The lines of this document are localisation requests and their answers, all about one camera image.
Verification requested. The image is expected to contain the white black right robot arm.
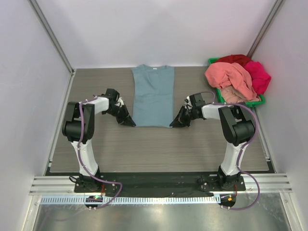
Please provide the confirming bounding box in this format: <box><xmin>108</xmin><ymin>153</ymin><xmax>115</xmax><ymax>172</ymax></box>
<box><xmin>169</xmin><ymin>92</ymin><xmax>258</xmax><ymax>191</ymax></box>

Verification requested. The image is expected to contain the salmon pink t shirt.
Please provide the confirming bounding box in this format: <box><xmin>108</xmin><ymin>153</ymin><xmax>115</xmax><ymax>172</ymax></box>
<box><xmin>205</xmin><ymin>62</ymin><xmax>255</xmax><ymax>92</ymax></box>

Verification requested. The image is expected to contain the aluminium frame post left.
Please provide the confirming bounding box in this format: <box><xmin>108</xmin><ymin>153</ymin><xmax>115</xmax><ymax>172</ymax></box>
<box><xmin>28</xmin><ymin>0</ymin><xmax>74</xmax><ymax>75</ymax></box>

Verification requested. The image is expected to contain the aluminium front rail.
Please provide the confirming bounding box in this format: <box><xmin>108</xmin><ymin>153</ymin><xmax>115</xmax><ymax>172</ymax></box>
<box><xmin>29</xmin><ymin>173</ymin><xmax>293</xmax><ymax>195</ymax></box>

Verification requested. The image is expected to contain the beige t shirt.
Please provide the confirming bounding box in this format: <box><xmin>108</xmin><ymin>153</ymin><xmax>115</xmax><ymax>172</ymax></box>
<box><xmin>221</xmin><ymin>86</ymin><xmax>259</xmax><ymax>103</ymax></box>

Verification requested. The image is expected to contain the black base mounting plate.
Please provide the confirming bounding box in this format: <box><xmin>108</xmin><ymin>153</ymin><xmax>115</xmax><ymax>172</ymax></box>
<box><xmin>69</xmin><ymin>172</ymin><xmax>246</xmax><ymax>198</ymax></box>

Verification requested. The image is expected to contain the aluminium frame post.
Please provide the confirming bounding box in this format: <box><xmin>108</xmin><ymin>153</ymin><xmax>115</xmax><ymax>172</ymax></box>
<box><xmin>28</xmin><ymin>0</ymin><xmax>74</xmax><ymax>75</ymax></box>
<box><xmin>247</xmin><ymin>0</ymin><xmax>285</xmax><ymax>59</ymax></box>

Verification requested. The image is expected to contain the green plastic bin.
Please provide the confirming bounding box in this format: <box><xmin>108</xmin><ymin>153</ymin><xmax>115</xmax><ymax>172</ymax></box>
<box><xmin>208</xmin><ymin>58</ymin><xmax>266</xmax><ymax>108</ymax></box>

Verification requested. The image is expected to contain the aluminium frame post right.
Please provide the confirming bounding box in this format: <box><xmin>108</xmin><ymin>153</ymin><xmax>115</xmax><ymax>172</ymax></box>
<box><xmin>247</xmin><ymin>0</ymin><xmax>285</xmax><ymax>59</ymax></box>

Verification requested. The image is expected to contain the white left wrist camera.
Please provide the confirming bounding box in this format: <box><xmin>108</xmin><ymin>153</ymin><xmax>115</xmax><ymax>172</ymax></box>
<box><xmin>116</xmin><ymin>97</ymin><xmax>125</xmax><ymax>107</ymax></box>

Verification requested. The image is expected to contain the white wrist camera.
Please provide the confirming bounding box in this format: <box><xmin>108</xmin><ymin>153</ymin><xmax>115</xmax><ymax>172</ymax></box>
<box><xmin>184</xmin><ymin>96</ymin><xmax>192</xmax><ymax>107</ymax></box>
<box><xmin>116</xmin><ymin>97</ymin><xmax>125</xmax><ymax>107</ymax></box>

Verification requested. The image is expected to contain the slotted white cable duct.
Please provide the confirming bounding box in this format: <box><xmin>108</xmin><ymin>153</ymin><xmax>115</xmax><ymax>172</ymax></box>
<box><xmin>40</xmin><ymin>195</ymin><xmax>220</xmax><ymax>206</ymax></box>

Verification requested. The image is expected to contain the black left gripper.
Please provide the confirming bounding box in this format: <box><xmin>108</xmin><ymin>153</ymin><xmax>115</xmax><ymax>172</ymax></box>
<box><xmin>105</xmin><ymin>104</ymin><xmax>136</xmax><ymax>127</ymax></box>

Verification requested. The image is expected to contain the dark red t shirt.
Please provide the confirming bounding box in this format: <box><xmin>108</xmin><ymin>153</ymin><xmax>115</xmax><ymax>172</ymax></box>
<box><xmin>215</xmin><ymin>54</ymin><xmax>252</xmax><ymax>67</ymax></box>

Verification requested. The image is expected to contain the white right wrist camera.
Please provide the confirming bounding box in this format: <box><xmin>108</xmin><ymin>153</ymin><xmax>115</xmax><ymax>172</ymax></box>
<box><xmin>184</xmin><ymin>96</ymin><xmax>192</xmax><ymax>107</ymax></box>

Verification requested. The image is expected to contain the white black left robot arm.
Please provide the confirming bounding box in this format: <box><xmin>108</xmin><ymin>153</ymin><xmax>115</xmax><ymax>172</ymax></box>
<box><xmin>62</xmin><ymin>89</ymin><xmax>136</xmax><ymax>193</ymax></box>

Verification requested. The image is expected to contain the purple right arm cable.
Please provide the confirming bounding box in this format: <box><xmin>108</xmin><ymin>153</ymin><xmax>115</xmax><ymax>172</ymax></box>
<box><xmin>185</xmin><ymin>91</ymin><xmax>261</xmax><ymax>210</ymax></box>

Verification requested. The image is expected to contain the magenta t shirt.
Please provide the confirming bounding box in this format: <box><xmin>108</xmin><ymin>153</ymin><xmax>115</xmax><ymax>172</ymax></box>
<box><xmin>244</xmin><ymin>61</ymin><xmax>271</xmax><ymax>95</ymax></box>

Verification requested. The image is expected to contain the light blue t shirt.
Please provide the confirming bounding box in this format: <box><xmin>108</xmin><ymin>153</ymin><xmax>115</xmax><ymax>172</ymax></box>
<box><xmin>131</xmin><ymin>64</ymin><xmax>175</xmax><ymax>128</ymax></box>

